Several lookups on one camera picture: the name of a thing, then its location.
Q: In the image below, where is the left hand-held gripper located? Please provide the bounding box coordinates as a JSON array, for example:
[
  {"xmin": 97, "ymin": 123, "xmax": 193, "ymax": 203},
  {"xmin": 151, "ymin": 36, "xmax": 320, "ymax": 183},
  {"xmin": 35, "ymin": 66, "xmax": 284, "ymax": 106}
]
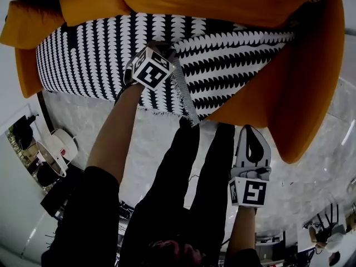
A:
[{"xmin": 123, "ymin": 41, "xmax": 178, "ymax": 90}]

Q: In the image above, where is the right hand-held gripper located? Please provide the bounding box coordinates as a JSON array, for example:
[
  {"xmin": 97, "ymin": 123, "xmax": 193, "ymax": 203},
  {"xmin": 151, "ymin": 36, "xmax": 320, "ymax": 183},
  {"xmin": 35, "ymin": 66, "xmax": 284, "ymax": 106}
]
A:
[{"xmin": 228, "ymin": 125, "xmax": 272, "ymax": 208}]

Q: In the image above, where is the black white patterned blanket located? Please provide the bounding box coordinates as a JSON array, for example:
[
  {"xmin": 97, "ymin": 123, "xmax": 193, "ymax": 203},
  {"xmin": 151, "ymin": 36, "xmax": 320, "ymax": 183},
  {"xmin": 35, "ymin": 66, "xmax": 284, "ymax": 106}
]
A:
[{"xmin": 36, "ymin": 11, "xmax": 296, "ymax": 128}]

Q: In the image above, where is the orange sofa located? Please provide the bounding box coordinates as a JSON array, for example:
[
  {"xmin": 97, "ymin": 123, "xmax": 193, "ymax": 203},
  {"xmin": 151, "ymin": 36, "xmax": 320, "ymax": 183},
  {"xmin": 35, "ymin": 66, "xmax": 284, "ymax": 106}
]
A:
[{"xmin": 0, "ymin": 0, "xmax": 346, "ymax": 164}]

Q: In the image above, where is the person's left forearm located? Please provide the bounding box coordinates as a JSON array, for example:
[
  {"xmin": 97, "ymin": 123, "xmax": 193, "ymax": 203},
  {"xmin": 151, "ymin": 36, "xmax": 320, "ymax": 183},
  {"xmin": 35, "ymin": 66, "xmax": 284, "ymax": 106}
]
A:
[{"xmin": 85, "ymin": 82, "xmax": 146, "ymax": 186}]

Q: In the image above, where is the person's right forearm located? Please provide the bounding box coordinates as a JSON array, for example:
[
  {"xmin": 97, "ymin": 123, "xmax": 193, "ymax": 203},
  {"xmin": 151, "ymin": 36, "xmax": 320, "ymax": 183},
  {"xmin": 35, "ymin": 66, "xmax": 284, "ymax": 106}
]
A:
[{"xmin": 227, "ymin": 204, "xmax": 258, "ymax": 257}]

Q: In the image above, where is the orange sofa cushion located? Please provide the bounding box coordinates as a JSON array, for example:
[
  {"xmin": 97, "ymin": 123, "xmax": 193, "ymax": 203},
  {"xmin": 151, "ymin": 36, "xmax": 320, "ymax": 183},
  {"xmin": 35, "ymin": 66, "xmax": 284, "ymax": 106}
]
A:
[{"xmin": 59, "ymin": 0, "xmax": 132, "ymax": 27}]

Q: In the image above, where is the person's right leg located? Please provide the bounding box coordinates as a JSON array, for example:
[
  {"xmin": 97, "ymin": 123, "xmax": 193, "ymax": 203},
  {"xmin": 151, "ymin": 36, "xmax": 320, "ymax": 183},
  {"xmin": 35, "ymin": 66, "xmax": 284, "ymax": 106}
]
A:
[{"xmin": 183, "ymin": 122, "xmax": 236, "ymax": 267}]

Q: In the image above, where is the person's leg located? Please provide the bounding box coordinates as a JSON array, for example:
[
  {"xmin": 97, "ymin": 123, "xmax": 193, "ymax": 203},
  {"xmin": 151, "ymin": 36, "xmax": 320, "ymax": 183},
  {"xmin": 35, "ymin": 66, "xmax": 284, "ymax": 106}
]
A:
[
  {"xmin": 183, "ymin": 122, "xmax": 236, "ymax": 267},
  {"xmin": 126, "ymin": 116, "xmax": 201, "ymax": 267}
]

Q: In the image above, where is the person's left leg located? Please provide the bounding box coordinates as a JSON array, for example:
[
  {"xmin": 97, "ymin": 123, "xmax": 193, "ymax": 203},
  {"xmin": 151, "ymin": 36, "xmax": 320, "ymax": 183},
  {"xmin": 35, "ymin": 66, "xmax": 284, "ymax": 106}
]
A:
[{"xmin": 126, "ymin": 116, "xmax": 201, "ymax": 267}]

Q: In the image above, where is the black chair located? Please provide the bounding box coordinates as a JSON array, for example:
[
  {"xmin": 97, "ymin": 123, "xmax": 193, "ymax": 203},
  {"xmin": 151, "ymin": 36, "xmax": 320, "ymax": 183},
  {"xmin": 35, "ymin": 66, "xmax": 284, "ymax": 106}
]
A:
[{"xmin": 316, "ymin": 203, "xmax": 340, "ymax": 235}]

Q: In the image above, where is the white round side table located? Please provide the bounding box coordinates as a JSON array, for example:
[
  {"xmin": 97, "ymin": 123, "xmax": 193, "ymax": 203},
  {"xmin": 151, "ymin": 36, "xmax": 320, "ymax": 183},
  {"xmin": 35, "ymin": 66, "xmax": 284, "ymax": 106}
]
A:
[{"xmin": 36, "ymin": 128, "xmax": 79, "ymax": 177}]

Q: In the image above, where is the person's black top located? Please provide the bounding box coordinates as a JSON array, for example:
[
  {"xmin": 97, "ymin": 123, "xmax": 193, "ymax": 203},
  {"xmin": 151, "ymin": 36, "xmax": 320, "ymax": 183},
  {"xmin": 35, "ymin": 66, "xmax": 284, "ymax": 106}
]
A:
[{"xmin": 41, "ymin": 165, "xmax": 121, "ymax": 267}]

